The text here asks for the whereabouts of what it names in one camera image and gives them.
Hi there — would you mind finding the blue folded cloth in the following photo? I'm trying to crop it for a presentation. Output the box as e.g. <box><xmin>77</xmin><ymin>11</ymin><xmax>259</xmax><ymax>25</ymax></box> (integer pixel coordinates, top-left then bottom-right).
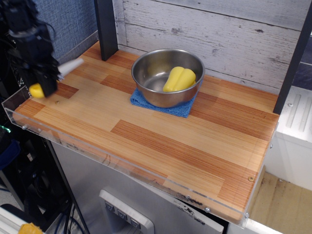
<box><xmin>130</xmin><ymin>88</ymin><xmax>198</xmax><ymax>118</ymax></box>

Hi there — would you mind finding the black left vertical post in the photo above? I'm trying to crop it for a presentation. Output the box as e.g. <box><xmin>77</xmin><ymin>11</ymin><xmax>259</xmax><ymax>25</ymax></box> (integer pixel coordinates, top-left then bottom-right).
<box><xmin>94</xmin><ymin>0</ymin><xmax>118</xmax><ymax>61</ymax></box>

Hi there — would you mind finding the clear acrylic table edge guard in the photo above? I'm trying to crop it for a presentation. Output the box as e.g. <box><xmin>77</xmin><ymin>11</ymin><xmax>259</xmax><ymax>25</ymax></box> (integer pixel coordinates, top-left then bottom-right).
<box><xmin>1</xmin><ymin>31</ymin><xmax>280</xmax><ymax>229</ymax></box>

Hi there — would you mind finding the black right vertical post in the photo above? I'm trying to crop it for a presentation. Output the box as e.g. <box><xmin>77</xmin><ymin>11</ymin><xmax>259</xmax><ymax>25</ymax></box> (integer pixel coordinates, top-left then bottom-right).
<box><xmin>273</xmin><ymin>1</ymin><xmax>312</xmax><ymax>115</ymax></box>

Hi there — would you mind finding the black vertical post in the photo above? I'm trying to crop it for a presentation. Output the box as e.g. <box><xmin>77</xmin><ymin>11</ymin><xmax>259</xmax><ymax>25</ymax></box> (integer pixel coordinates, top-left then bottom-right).
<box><xmin>94</xmin><ymin>0</ymin><xmax>118</xmax><ymax>61</ymax></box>
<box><xmin>273</xmin><ymin>1</ymin><xmax>312</xmax><ymax>115</ymax></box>

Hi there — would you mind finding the yellow toy bell pepper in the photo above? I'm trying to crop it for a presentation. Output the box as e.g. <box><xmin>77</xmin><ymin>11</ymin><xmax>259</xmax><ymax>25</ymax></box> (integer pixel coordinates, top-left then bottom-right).
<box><xmin>163</xmin><ymin>66</ymin><xmax>196</xmax><ymax>92</ymax></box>

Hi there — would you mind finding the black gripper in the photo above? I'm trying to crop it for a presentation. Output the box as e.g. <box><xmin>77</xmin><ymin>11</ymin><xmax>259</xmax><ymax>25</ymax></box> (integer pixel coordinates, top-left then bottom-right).
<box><xmin>0</xmin><ymin>0</ymin><xmax>60</xmax><ymax>97</ymax></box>

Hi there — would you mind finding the yellow handled white toy knife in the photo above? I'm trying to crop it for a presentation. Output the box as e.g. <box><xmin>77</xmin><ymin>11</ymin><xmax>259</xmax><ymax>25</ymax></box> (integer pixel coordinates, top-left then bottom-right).
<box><xmin>28</xmin><ymin>58</ymin><xmax>84</xmax><ymax>98</ymax></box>

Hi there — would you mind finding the yellow object bottom left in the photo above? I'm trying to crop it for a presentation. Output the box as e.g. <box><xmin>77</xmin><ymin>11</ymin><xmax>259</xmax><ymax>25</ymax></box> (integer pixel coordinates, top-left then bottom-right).
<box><xmin>18</xmin><ymin>223</ymin><xmax>43</xmax><ymax>234</ymax></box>

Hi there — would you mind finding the stainless steel cabinet with buttons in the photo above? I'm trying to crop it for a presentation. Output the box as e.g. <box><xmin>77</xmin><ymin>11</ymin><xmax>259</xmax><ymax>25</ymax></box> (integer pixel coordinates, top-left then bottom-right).
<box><xmin>49</xmin><ymin>141</ymin><xmax>229</xmax><ymax>234</ymax></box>

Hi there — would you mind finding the white plastic ridged box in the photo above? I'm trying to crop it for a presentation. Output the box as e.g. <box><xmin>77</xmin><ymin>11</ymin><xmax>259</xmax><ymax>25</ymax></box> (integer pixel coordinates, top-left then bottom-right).
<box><xmin>264</xmin><ymin>86</ymin><xmax>312</xmax><ymax>190</ymax></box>

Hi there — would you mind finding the stainless steel bowl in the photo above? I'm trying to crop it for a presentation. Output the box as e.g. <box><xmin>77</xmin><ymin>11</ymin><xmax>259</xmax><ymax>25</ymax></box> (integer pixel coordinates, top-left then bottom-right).
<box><xmin>131</xmin><ymin>49</ymin><xmax>205</xmax><ymax>108</ymax></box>

